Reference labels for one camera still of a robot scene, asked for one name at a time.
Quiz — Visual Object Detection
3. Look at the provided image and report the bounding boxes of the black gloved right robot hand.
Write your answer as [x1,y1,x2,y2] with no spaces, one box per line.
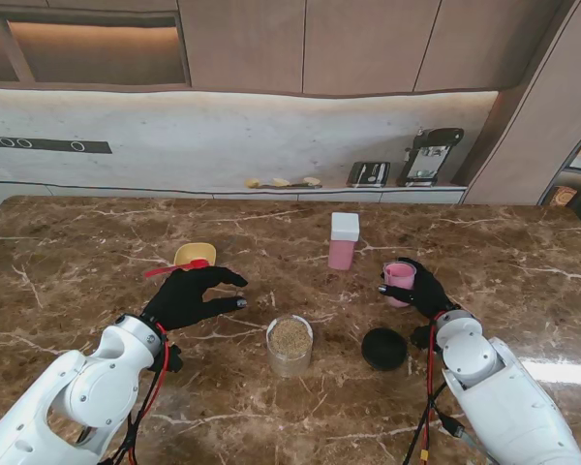
[377,256,461,321]

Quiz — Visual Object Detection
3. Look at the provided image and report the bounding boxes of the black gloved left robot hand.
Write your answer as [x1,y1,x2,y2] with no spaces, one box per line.
[139,264,249,333]

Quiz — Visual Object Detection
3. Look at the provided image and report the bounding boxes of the pink plastic measuring cup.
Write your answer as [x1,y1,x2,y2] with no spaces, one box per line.
[381,261,417,309]

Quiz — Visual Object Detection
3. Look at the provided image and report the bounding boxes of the red plastic measuring spoon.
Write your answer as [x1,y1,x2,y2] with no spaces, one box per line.
[143,259,210,279]

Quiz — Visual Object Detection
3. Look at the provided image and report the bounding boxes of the black round jar lid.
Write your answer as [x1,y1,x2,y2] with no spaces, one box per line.
[360,327,409,373]

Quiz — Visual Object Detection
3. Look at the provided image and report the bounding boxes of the pink container with white lid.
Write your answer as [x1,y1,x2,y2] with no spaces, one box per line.
[327,211,361,271]

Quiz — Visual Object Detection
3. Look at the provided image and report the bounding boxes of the clear jar of grain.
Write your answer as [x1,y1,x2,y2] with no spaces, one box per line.
[265,314,315,379]

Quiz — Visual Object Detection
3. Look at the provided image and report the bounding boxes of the yellow plastic bowl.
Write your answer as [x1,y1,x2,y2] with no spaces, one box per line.
[173,242,218,268]

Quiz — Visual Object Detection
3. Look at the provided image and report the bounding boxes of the black silver toaster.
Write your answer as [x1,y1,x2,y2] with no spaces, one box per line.
[346,161,391,189]

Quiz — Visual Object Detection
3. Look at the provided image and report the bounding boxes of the black espresso machine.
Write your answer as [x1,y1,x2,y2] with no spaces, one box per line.
[403,127,466,189]

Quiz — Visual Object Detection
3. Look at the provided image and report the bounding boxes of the wooden cutting board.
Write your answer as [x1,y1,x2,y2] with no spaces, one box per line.
[269,177,323,190]

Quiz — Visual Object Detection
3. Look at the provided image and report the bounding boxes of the round wooden ornament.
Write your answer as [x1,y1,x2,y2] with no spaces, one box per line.
[550,186,579,209]

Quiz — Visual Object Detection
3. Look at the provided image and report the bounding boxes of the tall wooden cabinet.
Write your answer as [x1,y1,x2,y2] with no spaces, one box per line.
[463,0,581,207]

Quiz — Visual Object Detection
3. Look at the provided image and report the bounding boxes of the lit open shelf niche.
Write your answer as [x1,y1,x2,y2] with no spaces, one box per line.
[0,0,193,91]

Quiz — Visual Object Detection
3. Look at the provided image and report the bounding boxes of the red black left arm cable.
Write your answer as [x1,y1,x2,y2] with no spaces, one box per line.
[101,323,184,465]

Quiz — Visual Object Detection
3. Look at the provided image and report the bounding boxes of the red black arm cable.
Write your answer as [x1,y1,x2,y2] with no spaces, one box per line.
[101,323,184,465]
[401,322,471,465]

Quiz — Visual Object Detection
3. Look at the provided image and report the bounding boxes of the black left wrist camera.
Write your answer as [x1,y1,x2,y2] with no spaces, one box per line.
[164,342,184,373]

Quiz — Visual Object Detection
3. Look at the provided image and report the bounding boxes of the red black right arm cable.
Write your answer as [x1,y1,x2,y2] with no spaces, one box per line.
[401,322,471,465]

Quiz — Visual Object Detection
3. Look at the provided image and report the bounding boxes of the black wall control panel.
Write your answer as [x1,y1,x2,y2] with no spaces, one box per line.
[0,135,113,156]

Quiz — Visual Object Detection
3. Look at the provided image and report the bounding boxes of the wooden wall cabinets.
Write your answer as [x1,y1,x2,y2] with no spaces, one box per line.
[176,0,578,100]

